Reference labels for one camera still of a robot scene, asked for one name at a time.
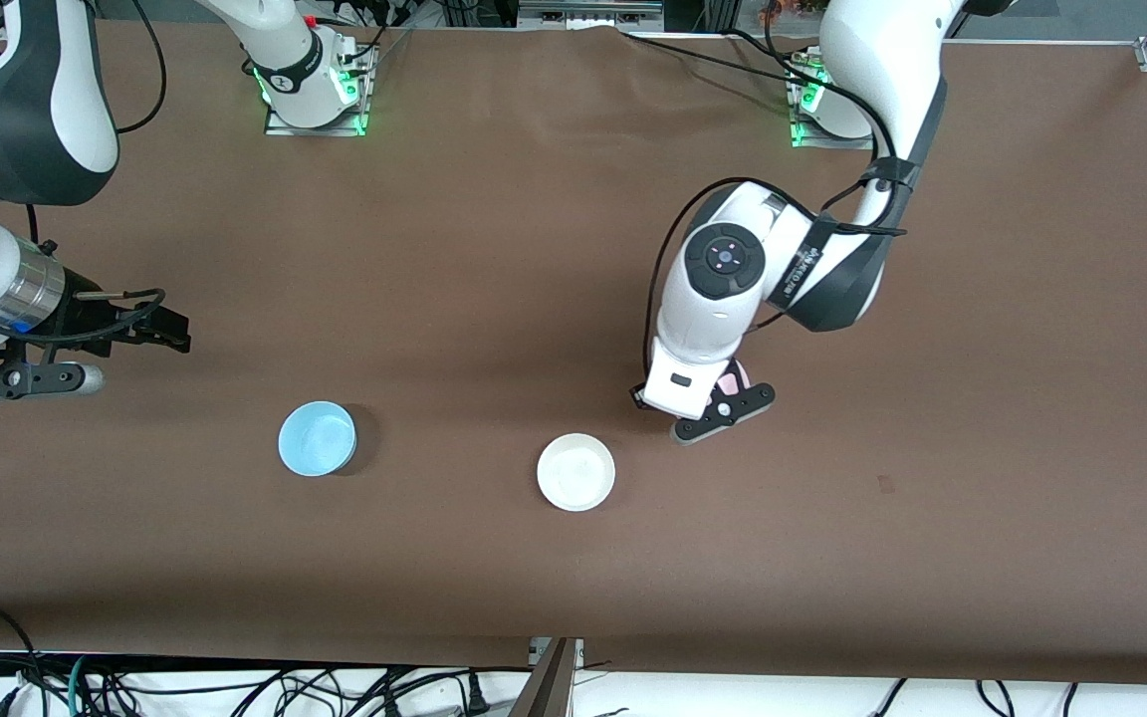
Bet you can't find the silver metal rail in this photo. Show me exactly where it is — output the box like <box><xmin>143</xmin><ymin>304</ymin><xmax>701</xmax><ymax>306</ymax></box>
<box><xmin>519</xmin><ymin>0</ymin><xmax>664</xmax><ymax>29</ymax></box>

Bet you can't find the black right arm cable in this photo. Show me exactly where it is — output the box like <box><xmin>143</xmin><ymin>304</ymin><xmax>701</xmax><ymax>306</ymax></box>
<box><xmin>0</xmin><ymin>0</ymin><xmax>168</xmax><ymax>345</ymax></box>

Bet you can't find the white bowl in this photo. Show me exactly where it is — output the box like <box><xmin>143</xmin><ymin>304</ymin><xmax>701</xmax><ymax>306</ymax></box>
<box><xmin>537</xmin><ymin>432</ymin><xmax>617</xmax><ymax>513</ymax></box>

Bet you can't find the black cable on table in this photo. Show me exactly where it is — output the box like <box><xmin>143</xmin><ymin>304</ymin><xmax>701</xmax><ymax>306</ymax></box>
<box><xmin>621</xmin><ymin>30</ymin><xmax>823</xmax><ymax>86</ymax></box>

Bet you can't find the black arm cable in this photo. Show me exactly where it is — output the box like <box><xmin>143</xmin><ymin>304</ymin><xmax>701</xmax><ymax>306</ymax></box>
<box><xmin>641</xmin><ymin>28</ymin><xmax>918</xmax><ymax>384</ymax></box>
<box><xmin>0</xmin><ymin>0</ymin><xmax>168</xmax><ymax>345</ymax></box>

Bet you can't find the grey metal post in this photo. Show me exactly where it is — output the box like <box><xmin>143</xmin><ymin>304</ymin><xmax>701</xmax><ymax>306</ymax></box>
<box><xmin>512</xmin><ymin>637</ymin><xmax>584</xmax><ymax>717</ymax></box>

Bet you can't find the light blue bowl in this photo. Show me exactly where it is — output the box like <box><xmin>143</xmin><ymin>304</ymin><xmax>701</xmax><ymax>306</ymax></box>
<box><xmin>278</xmin><ymin>400</ymin><xmax>358</xmax><ymax>478</ymax></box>

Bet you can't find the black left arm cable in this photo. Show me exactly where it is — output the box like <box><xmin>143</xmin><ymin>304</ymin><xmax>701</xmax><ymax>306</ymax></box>
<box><xmin>641</xmin><ymin>28</ymin><xmax>918</xmax><ymax>384</ymax></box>

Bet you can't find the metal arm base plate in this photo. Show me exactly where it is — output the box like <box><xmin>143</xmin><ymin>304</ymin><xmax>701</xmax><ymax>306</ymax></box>
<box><xmin>263</xmin><ymin>45</ymin><xmax>372</xmax><ymax>137</ymax></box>
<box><xmin>790</xmin><ymin>55</ymin><xmax>878</xmax><ymax>150</ymax></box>

